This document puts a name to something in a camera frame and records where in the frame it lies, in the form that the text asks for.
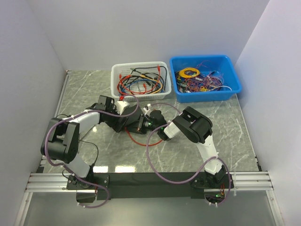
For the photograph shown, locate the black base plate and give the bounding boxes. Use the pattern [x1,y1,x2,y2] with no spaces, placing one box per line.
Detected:
[66,172,236,201]

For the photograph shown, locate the yellow ethernet cable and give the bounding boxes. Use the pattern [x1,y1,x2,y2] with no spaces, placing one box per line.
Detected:
[138,73,164,94]

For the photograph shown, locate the black cables in basket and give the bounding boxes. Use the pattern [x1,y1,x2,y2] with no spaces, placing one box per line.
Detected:
[117,67,169,95]

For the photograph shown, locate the red ethernet cable top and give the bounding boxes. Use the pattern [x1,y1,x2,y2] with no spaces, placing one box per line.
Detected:
[116,65,163,101]

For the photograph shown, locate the black power cable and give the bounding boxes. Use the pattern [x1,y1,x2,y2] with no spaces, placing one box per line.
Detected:
[56,114,99,179]

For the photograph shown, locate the colourful wire bundle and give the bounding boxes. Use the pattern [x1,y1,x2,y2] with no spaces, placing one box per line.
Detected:
[176,60,232,94]

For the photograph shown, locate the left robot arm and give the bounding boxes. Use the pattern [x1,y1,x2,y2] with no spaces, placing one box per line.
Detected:
[40,95,140,189]

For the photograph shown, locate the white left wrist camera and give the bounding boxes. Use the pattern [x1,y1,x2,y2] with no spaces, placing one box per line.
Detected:
[115,100,130,115]

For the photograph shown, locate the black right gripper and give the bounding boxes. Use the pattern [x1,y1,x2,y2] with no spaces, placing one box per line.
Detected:
[127,115,160,136]

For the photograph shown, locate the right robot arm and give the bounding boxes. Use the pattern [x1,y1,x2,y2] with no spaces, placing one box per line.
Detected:
[124,107,231,188]

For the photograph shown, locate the blue cable in basket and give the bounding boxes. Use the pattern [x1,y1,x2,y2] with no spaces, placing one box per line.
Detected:
[119,80,165,95]

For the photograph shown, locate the blue plastic bin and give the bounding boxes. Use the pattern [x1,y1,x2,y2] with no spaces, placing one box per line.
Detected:
[169,55,242,103]

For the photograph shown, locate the white plastic basket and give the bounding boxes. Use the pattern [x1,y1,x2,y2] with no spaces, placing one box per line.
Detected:
[111,61,172,100]

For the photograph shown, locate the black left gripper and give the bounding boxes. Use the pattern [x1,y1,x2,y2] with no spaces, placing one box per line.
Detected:
[104,103,128,132]

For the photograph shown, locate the aluminium rail frame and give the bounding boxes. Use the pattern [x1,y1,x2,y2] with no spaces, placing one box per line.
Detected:
[14,70,285,226]

